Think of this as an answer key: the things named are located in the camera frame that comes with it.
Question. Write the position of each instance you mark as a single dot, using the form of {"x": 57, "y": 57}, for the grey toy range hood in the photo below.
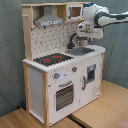
{"x": 48, "y": 18}

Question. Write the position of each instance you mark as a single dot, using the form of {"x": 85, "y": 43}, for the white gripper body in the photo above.
{"x": 89, "y": 31}

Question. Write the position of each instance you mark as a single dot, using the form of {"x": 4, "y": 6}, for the black toy stovetop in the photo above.
{"x": 52, "y": 59}

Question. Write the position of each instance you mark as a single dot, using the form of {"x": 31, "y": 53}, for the white toy microwave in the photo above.
{"x": 74, "y": 12}

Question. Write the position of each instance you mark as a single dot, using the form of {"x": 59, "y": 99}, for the red stove knob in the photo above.
{"x": 56, "y": 75}
{"x": 74, "y": 69}

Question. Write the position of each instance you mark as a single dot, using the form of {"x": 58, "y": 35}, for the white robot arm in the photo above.
{"x": 95, "y": 18}

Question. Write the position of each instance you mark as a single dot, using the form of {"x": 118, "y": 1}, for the grey toy sink basin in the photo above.
{"x": 79, "y": 51}

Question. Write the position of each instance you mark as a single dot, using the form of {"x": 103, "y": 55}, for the white wooden toy kitchen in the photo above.
{"x": 40, "y": 84}

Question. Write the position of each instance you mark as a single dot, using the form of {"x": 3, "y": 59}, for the toy oven door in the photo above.
{"x": 65, "y": 96}

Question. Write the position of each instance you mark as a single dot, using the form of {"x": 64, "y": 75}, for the grey cabinet door handle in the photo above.
{"x": 84, "y": 83}

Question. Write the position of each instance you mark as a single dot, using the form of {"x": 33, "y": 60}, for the red right stove knob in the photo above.
{"x": 74, "y": 69}

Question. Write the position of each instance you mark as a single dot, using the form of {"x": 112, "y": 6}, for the red left stove knob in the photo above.
{"x": 56, "y": 75}

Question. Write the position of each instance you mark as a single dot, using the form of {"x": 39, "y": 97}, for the black toy faucet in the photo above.
{"x": 71, "y": 44}

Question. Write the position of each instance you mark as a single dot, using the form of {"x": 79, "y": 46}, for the small metal toy pot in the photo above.
{"x": 83, "y": 41}

